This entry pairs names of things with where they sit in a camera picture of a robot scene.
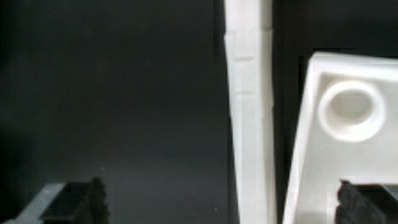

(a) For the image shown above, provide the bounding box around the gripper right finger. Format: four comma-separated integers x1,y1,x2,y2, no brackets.
335,180,398,224

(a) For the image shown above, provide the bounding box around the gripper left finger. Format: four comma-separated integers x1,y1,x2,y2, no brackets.
13,178,111,224

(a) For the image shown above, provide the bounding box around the white square table top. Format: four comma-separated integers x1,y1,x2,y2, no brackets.
283,52,398,224

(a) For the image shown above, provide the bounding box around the white U-shaped obstacle fence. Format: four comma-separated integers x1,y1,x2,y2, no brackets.
225,0,278,224

